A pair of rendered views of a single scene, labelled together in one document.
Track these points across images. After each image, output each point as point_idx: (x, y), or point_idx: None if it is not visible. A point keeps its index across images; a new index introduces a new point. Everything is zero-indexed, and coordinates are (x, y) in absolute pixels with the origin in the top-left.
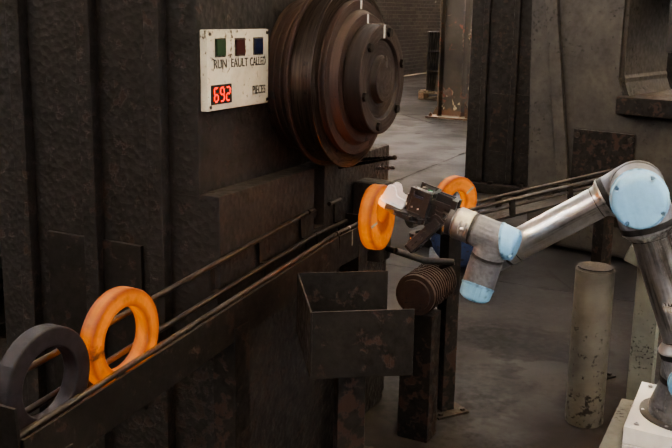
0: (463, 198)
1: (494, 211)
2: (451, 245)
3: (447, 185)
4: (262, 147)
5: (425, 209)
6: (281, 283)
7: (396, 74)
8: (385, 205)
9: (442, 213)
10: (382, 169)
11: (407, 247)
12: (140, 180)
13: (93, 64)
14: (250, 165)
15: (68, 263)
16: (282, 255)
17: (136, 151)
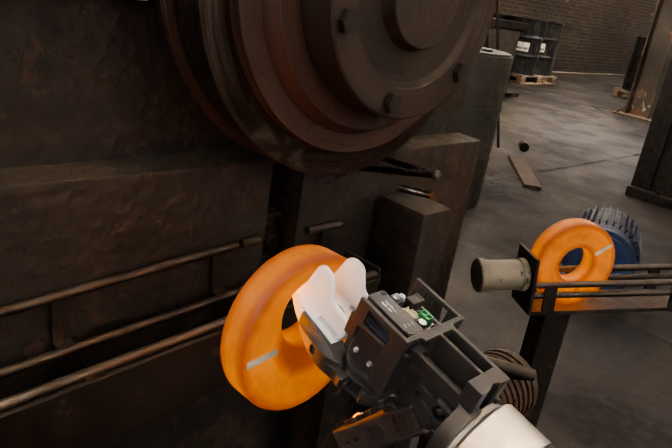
0: (587, 260)
1: (640, 295)
2: (545, 334)
3: (561, 234)
4: (137, 99)
5: (385, 376)
6: (34, 424)
7: None
8: (301, 316)
9: (435, 402)
10: (408, 193)
11: (337, 440)
12: None
13: None
14: (89, 132)
15: None
16: (120, 334)
17: None
